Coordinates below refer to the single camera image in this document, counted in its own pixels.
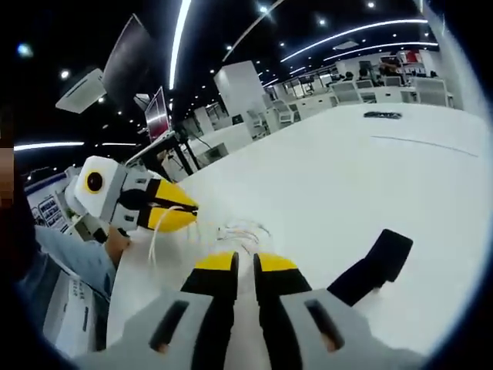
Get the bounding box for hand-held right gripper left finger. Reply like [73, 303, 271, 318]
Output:
[72, 250, 240, 370]

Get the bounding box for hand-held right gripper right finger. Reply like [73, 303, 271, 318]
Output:
[252, 252, 427, 370]

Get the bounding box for white wired earphones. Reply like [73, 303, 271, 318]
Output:
[148, 206, 271, 267]

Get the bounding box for black Velcro strap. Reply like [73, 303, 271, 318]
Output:
[326, 227, 414, 308]

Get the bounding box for person's left hand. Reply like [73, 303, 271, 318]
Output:
[106, 226, 132, 269]

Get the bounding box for black-legged desk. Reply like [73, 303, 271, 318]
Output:
[126, 129, 203, 183]

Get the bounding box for white sign board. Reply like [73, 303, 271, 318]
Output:
[30, 191, 67, 233]

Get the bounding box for monitor with red picture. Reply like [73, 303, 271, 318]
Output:
[144, 86, 173, 142]

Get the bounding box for ceiling air conditioner unit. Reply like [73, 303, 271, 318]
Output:
[55, 67, 107, 115]

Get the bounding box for white drawer cabinet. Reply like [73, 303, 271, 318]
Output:
[42, 265, 113, 348]

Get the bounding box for white square pillar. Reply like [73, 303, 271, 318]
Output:
[213, 60, 267, 116]

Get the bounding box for dark curved monitor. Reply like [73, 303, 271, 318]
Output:
[102, 13, 163, 105]

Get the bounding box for black flat object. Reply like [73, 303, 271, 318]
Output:
[364, 110, 404, 120]

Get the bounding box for row of white office chairs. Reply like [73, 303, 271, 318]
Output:
[246, 75, 456, 136]

